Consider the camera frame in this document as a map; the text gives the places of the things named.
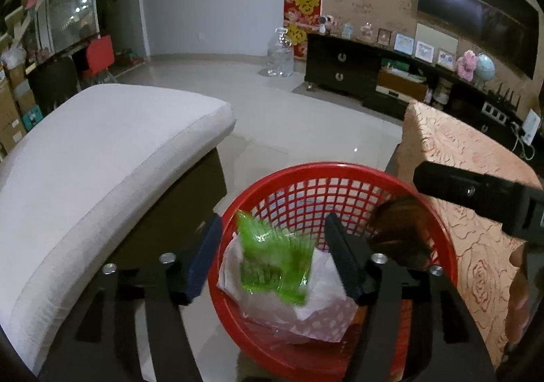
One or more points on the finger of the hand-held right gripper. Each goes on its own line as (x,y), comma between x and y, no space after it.
(459,188)

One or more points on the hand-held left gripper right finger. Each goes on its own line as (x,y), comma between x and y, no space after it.
(344,258)

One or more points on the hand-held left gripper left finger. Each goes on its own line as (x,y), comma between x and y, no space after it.
(204,258)

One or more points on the white tissue paper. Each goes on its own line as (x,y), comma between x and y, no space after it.
(327,271)

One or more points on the dark brown scrap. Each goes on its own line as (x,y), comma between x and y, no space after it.
(399,233)

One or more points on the pink dotted plastic bag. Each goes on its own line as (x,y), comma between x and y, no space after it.
(323,322)

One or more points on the red plastic mesh basket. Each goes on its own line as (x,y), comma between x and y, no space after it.
(442,254)

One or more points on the green plastic wrapper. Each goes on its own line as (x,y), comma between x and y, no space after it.
(272,263)

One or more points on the person's right hand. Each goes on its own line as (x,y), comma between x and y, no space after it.
(517,297)

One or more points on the rose print covered table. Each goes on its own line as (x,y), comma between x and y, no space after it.
(467,139)

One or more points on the white socket panel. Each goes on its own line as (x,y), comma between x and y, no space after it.
(495,112)

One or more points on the white modem box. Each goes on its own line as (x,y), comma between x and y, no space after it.
(532,126)

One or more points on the white canister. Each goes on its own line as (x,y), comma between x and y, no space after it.
(445,93)

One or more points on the black antenna router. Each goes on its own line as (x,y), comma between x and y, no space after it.
(506,100)

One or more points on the brown wooden box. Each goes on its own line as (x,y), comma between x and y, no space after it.
(401,83)

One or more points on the light blue globe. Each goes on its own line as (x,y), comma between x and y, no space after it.
(485,68)

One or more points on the pink plush toy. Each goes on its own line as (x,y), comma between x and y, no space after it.
(466,65)

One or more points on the green packets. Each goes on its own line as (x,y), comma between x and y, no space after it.
(399,66)

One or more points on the white cushioned sofa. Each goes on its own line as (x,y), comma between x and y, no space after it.
(106,161)

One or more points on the white board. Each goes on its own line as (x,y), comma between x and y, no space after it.
(437,33)

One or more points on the black television cabinet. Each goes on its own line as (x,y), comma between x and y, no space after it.
(340,67)

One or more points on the glass dome ornament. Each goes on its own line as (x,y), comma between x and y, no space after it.
(366,31)

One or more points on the small blue figurine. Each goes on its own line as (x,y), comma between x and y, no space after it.
(347,30)

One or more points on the pink figurine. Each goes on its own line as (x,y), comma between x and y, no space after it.
(332,23)

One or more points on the clear large water bottle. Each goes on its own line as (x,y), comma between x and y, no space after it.
(280,56)

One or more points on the small white robot toy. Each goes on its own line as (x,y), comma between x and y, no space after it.
(324,25)

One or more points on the teal box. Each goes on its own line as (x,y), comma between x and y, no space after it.
(32,118)

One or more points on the black chair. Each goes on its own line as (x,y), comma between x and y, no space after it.
(55,82)

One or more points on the red chair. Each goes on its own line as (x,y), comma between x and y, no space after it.
(100,52)

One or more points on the stack of cardboard boxes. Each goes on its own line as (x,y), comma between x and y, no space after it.
(12,110)

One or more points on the white plastic bag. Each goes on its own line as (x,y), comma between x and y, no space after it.
(13,56)

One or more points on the glass sliding door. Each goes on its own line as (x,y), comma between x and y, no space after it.
(72,8)

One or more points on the light wood picture frame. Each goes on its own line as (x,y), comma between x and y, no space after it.
(446,58)

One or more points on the white picture frame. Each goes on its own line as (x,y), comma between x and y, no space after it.
(425,51)

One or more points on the blue picture frame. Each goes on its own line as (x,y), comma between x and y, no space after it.
(404,43)

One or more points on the small dark picture frame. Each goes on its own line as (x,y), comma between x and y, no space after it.
(383,36)

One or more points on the red festive wall poster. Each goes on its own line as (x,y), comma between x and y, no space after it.
(302,10)

